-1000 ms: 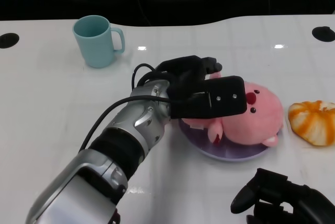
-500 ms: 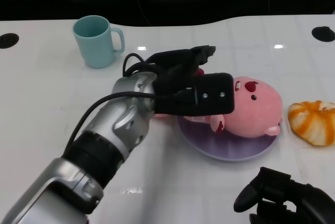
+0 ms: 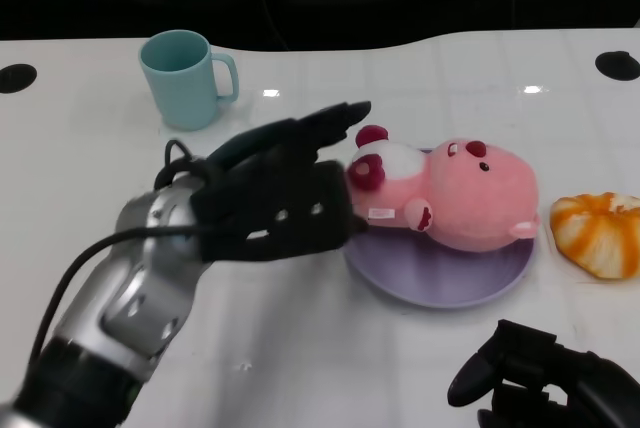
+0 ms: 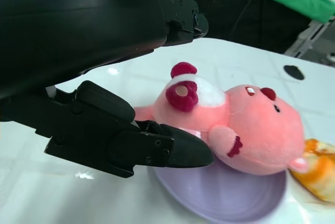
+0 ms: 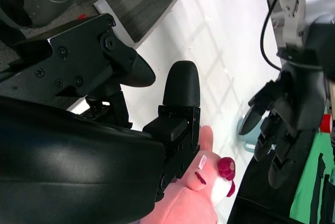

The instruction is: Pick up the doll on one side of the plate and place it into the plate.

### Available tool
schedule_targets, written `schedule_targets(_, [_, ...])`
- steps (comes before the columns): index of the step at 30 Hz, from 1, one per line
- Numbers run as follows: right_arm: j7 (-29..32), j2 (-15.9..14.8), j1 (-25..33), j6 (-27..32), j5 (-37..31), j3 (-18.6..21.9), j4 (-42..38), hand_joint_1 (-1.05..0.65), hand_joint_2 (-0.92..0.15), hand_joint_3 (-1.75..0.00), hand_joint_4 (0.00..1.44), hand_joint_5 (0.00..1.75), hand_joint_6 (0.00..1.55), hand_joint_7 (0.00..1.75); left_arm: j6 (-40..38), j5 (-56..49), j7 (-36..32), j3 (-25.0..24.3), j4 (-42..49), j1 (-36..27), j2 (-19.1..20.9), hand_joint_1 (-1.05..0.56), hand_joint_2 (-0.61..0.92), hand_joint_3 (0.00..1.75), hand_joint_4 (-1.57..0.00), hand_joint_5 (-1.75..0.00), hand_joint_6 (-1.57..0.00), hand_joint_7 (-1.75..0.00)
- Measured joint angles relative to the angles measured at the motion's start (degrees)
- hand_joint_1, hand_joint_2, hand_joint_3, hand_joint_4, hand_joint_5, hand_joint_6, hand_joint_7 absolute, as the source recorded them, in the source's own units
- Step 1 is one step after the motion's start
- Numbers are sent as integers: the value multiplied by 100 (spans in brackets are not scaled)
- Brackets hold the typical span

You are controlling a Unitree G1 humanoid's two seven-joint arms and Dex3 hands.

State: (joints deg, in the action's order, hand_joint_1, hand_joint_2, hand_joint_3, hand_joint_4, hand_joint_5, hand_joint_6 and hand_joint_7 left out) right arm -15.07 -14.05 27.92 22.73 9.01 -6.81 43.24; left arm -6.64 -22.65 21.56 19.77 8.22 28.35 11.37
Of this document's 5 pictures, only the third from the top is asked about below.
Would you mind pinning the teal plastic mug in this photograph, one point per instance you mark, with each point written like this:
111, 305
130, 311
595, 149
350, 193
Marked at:
181, 79

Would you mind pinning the lavender plastic plate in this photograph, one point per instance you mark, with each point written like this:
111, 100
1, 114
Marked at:
440, 273

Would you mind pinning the orange striped bread toy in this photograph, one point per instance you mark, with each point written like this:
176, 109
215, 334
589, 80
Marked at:
597, 234

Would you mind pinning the pink plush beaver doll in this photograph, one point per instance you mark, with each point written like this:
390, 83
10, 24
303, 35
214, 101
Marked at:
450, 198

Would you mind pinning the black table grommet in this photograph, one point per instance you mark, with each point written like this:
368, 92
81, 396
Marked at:
16, 78
616, 66

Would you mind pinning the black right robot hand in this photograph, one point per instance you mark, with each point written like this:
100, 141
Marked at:
545, 378

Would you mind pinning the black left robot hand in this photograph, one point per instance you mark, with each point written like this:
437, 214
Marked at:
280, 198

